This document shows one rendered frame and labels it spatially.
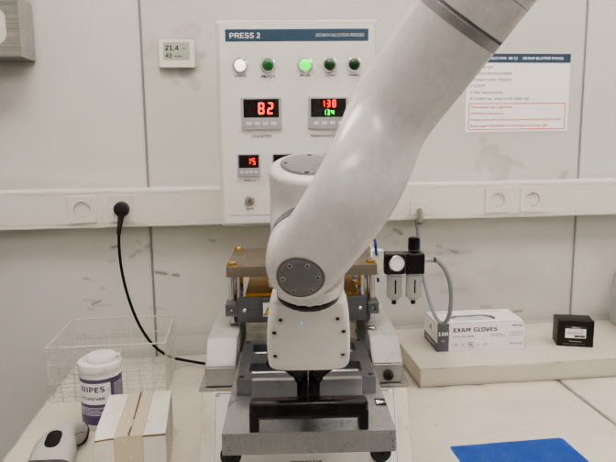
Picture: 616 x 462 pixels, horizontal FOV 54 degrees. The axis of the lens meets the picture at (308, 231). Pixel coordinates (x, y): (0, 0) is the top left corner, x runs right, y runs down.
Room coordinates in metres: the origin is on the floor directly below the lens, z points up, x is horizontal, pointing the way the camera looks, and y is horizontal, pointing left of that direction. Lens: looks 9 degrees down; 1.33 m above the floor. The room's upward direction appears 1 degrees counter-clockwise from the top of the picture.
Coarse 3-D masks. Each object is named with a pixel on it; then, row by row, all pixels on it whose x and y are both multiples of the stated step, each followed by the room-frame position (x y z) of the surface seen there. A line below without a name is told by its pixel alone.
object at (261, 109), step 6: (252, 102) 1.27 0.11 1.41; (258, 102) 1.27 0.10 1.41; (264, 102) 1.27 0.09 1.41; (270, 102) 1.27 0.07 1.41; (252, 108) 1.27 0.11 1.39; (258, 108) 1.27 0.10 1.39; (264, 108) 1.27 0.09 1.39; (270, 108) 1.27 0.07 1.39; (252, 114) 1.27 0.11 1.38; (258, 114) 1.27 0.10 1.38; (264, 114) 1.27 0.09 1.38; (270, 114) 1.27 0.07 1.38
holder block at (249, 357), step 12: (252, 348) 0.95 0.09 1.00; (264, 348) 0.97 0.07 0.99; (360, 348) 0.95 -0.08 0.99; (240, 360) 0.90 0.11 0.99; (252, 360) 0.90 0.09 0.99; (264, 360) 0.90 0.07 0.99; (360, 360) 0.89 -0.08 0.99; (240, 372) 0.85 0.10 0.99; (252, 372) 0.88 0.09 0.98; (264, 372) 0.88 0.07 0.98; (276, 372) 0.88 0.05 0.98; (336, 372) 0.85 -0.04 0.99; (348, 372) 0.84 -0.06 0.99; (360, 372) 0.84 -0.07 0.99; (372, 372) 0.84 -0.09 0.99; (240, 384) 0.82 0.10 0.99; (372, 384) 0.83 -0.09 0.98
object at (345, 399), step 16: (256, 400) 0.72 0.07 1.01; (272, 400) 0.72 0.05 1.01; (288, 400) 0.72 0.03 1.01; (304, 400) 0.72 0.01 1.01; (320, 400) 0.72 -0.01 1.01; (336, 400) 0.72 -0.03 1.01; (352, 400) 0.72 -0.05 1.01; (256, 416) 0.71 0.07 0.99; (272, 416) 0.71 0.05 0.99; (288, 416) 0.71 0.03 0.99; (304, 416) 0.72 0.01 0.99; (320, 416) 0.72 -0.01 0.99; (336, 416) 0.72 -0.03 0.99; (352, 416) 0.72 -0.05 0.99; (256, 432) 0.71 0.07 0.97
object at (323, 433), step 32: (256, 384) 0.78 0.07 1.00; (288, 384) 0.78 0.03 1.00; (320, 384) 0.79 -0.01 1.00; (352, 384) 0.79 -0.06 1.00; (384, 416) 0.75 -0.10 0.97; (224, 448) 0.71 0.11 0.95; (256, 448) 0.71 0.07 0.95; (288, 448) 0.71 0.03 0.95; (320, 448) 0.72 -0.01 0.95; (352, 448) 0.72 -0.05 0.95; (384, 448) 0.72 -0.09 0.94
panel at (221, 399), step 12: (216, 396) 0.94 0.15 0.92; (228, 396) 0.94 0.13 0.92; (384, 396) 0.95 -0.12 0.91; (216, 408) 0.93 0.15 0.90; (216, 420) 0.93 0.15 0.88; (396, 420) 0.93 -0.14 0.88; (216, 432) 0.92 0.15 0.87; (396, 432) 0.92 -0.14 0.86; (216, 444) 0.91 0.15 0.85; (396, 444) 0.92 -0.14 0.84; (216, 456) 0.90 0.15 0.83; (240, 456) 0.90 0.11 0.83; (252, 456) 0.90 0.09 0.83; (264, 456) 0.90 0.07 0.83; (276, 456) 0.90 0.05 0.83; (288, 456) 0.90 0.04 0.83; (300, 456) 0.91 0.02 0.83; (312, 456) 0.91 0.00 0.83; (324, 456) 0.91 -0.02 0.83; (336, 456) 0.91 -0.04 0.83; (348, 456) 0.91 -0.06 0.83; (360, 456) 0.91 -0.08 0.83; (372, 456) 0.91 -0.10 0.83; (396, 456) 0.91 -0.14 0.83
